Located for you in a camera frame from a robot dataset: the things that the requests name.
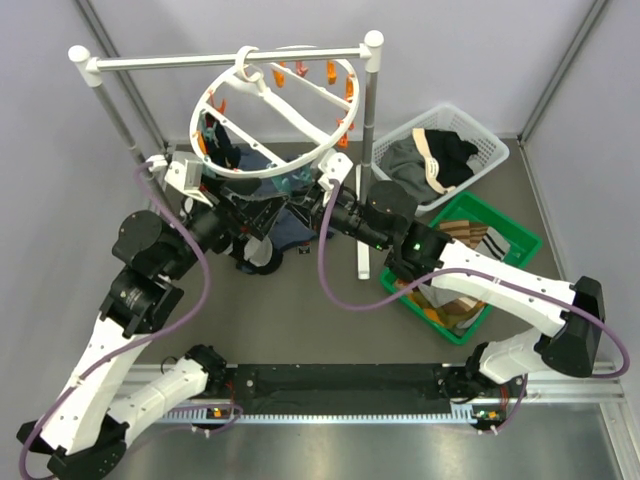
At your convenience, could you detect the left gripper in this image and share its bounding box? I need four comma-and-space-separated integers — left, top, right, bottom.
165, 172, 291, 278

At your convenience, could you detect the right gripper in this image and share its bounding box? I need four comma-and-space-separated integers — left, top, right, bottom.
284, 183, 390, 254

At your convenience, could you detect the grey striped sock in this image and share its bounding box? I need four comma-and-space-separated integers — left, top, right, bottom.
475, 227, 511, 261
243, 236, 273, 267

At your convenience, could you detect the santa sock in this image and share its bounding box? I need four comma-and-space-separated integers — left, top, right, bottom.
197, 110, 218, 155
208, 122, 241, 170

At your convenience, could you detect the white round clip hanger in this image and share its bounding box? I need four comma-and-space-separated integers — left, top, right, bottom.
189, 42, 381, 179

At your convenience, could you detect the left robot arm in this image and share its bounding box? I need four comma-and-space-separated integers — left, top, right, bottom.
17, 194, 284, 479

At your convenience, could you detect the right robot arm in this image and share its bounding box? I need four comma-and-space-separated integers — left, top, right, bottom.
288, 180, 605, 396

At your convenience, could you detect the pile of socks in bin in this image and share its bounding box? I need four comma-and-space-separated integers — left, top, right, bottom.
407, 220, 491, 336

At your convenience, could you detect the blue cloth on floor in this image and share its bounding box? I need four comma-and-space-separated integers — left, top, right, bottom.
239, 150, 317, 254

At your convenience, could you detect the teal clothespin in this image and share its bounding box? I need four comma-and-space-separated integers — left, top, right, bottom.
272, 176, 293, 194

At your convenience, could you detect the orange clothespin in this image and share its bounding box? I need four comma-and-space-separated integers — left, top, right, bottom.
336, 132, 349, 149

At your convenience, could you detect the grey cloth in basket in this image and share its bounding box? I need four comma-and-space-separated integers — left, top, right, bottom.
379, 137, 440, 205

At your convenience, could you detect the black cloth in basket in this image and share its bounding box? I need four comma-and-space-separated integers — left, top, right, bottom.
425, 129, 479, 188

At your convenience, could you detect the green plastic bin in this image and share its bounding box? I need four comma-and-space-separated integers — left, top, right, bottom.
399, 193, 543, 346

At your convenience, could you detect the white plastic laundry basket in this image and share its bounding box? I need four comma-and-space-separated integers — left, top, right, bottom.
371, 104, 509, 216

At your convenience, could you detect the white metal drying rack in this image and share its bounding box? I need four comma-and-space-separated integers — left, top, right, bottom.
66, 29, 385, 281

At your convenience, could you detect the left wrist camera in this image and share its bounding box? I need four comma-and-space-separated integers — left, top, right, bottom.
146, 150, 213, 207

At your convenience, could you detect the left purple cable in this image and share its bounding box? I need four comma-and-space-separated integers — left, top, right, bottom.
17, 160, 244, 479

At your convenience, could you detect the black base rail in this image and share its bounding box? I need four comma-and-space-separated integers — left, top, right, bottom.
227, 363, 482, 403

